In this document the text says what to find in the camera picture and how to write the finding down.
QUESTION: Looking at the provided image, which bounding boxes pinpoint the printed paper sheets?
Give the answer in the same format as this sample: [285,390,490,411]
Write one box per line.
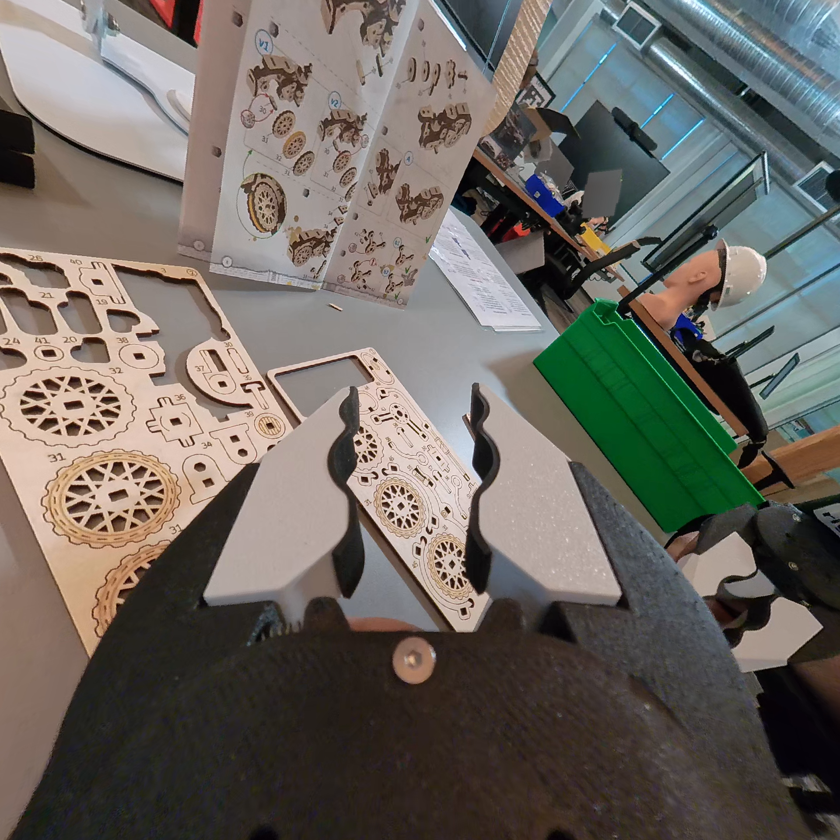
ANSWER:
[428,209,544,331]

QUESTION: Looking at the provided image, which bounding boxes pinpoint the white hard hat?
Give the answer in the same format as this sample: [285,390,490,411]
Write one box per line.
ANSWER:
[712,238,769,311]

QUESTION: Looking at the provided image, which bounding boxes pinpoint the small blue bin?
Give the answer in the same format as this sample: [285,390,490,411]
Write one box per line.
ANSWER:
[525,174,565,214]

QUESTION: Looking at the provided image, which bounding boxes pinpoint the background wooden table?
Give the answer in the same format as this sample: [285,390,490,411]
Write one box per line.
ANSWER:
[472,151,749,434]

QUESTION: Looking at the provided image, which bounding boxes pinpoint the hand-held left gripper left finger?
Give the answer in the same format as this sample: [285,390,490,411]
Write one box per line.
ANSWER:
[202,386,366,618]

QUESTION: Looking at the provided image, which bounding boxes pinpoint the grey desk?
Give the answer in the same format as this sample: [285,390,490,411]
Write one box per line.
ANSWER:
[0,0,667,664]

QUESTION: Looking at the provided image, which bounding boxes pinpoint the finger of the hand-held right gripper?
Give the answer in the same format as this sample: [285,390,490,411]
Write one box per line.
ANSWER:
[679,515,762,595]
[715,571,826,672]

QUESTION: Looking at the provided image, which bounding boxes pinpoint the wooden puzzle sheet rectangular window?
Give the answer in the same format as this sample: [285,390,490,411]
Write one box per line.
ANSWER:
[266,348,493,614]

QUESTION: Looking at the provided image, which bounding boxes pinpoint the wooden puzzle sheet many cutouts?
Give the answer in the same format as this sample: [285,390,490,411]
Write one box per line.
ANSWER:
[0,248,295,657]

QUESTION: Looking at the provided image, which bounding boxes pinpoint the computer monitor white stand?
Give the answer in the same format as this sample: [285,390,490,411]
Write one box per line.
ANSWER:
[0,0,198,183]

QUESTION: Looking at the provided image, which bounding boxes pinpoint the mannequin bust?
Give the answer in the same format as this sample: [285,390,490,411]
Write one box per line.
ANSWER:
[640,252,769,460]

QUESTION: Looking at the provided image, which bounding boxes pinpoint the green plastic bin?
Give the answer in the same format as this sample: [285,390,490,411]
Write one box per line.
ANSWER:
[533,298,765,534]

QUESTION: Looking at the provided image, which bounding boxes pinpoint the wooden rail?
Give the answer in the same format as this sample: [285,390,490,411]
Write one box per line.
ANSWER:
[742,427,840,490]

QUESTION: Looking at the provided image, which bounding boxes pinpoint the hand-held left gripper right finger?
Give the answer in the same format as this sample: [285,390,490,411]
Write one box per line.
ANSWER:
[463,383,623,608]

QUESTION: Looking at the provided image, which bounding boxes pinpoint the folded instruction booklet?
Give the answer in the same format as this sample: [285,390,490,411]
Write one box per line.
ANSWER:
[177,0,498,308]

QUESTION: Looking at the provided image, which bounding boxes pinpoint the small black box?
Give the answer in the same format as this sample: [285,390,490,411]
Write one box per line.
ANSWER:
[0,110,35,188]

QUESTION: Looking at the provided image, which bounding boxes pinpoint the background black monitor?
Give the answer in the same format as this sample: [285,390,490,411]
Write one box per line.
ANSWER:
[558,101,670,217]

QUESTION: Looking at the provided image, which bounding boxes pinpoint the black office chair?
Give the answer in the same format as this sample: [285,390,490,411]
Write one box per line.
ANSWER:
[545,236,624,299]

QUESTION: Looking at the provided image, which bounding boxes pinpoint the silver ventilation duct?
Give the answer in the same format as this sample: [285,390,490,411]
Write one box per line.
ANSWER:
[551,0,840,158]

